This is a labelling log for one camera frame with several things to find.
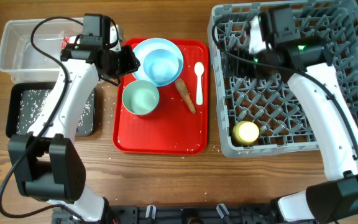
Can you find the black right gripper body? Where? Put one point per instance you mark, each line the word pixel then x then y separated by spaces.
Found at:
pixel 260 70

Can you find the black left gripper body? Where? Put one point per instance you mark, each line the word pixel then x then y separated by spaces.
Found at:
pixel 121 62

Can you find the small light blue bowl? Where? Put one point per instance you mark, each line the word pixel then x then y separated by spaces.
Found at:
pixel 161 66

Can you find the yellow plastic cup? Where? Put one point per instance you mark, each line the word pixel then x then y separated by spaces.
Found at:
pixel 245 132

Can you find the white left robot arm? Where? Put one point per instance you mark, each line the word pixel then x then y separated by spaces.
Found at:
pixel 45 163

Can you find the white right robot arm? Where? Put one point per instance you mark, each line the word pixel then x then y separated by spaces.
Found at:
pixel 306 65

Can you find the grey dishwasher rack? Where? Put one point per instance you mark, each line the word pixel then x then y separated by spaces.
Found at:
pixel 268 103

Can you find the light blue plate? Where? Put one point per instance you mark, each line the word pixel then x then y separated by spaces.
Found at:
pixel 146 46

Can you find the brown carrot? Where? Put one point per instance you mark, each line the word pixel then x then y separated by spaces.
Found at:
pixel 183 91

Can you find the white plastic spoon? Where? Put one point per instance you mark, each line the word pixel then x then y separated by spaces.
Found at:
pixel 199 70

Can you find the clear plastic bin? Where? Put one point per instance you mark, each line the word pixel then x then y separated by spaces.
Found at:
pixel 29 48

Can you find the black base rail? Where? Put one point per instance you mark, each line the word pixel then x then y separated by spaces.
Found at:
pixel 255 213

